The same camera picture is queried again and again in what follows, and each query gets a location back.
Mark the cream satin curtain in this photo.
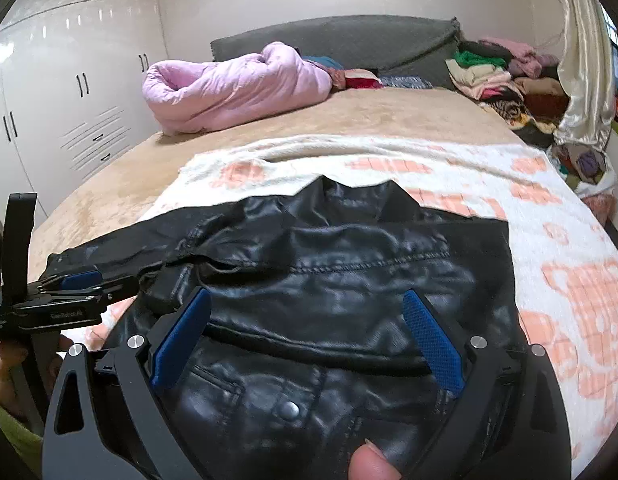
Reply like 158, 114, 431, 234
553, 0, 618, 150

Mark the red cloth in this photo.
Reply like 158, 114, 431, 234
330, 67, 386, 93

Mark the teal cloth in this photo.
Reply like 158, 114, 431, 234
301, 55, 346, 72

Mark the blue patterned cloth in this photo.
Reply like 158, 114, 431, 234
378, 75, 434, 91

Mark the pile of folded clothes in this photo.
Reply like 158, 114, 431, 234
445, 36, 574, 149

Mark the grey padded headboard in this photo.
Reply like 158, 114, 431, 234
210, 15, 464, 92

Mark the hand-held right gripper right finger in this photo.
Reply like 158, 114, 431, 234
403, 289, 573, 480

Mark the white wardrobe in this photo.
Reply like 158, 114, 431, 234
0, 0, 171, 228

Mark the pink quilt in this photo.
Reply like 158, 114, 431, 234
142, 41, 334, 136

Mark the black leather jacket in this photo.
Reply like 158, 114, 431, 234
46, 176, 532, 480

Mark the person's right hand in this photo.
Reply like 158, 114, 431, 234
349, 439, 406, 480

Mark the white orange printed blanket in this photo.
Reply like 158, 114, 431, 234
81, 135, 618, 480

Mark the bed with beige sheet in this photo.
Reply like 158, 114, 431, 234
26, 86, 545, 286

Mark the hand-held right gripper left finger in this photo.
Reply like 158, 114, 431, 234
43, 288, 213, 480

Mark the plastic bag of clothes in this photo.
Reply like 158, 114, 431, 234
550, 141, 618, 197

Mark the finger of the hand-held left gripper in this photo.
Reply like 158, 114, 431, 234
30, 270, 104, 295
38, 275, 140, 311

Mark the person's left hand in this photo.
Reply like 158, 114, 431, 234
0, 334, 76, 423

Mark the peach patterned cloth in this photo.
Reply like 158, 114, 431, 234
580, 192, 618, 228

